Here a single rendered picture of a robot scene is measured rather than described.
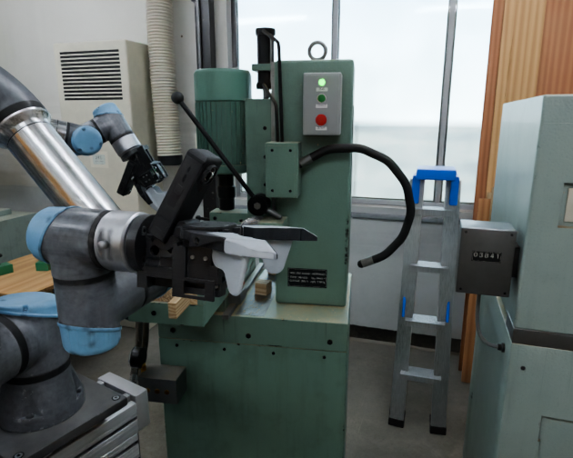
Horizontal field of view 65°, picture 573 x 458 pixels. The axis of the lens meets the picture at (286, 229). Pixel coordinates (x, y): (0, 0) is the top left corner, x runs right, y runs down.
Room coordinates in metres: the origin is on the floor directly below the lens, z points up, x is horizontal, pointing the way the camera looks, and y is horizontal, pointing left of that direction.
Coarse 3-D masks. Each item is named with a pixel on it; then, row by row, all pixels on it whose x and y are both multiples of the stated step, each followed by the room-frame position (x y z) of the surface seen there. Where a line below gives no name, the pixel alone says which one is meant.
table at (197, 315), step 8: (248, 264) 1.55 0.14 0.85; (224, 296) 1.25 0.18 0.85; (152, 304) 1.10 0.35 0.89; (160, 304) 1.09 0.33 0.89; (192, 304) 1.08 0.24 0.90; (208, 304) 1.12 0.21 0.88; (216, 304) 1.18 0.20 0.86; (136, 312) 1.11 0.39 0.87; (144, 312) 1.10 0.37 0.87; (152, 312) 1.09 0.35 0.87; (160, 312) 1.09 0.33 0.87; (184, 312) 1.08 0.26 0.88; (192, 312) 1.08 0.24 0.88; (200, 312) 1.08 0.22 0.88; (208, 312) 1.12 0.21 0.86; (128, 320) 1.11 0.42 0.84; (136, 320) 1.11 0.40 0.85; (144, 320) 1.10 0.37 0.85; (152, 320) 1.10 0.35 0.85; (160, 320) 1.09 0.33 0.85; (168, 320) 1.09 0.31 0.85; (176, 320) 1.09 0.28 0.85; (184, 320) 1.08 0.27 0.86; (192, 320) 1.08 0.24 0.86; (200, 320) 1.08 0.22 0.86
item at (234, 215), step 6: (216, 210) 1.46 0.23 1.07; (222, 210) 1.46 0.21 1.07; (228, 210) 1.46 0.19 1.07; (234, 210) 1.46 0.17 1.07; (240, 210) 1.46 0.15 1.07; (246, 210) 1.46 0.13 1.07; (210, 216) 1.43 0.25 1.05; (216, 216) 1.43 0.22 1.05; (222, 216) 1.43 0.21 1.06; (228, 216) 1.42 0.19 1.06; (234, 216) 1.42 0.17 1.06; (240, 216) 1.42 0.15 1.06; (246, 216) 1.42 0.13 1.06; (234, 222) 1.42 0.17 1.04
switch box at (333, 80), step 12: (312, 84) 1.25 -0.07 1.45; (336, 84) 1.24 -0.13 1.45; (312, 96) 1.24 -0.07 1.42; (336, 96) 1.24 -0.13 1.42; (312, 108) 1.25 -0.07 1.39; (324, 108) 1.24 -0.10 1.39; (336, 108) 1.23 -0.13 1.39; (312, 120) 1.25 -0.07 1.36; (336, 120) 1.23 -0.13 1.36; (312, 132) 1.24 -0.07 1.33; (324, 132) 1.24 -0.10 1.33; (336, 132) 1.23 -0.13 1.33
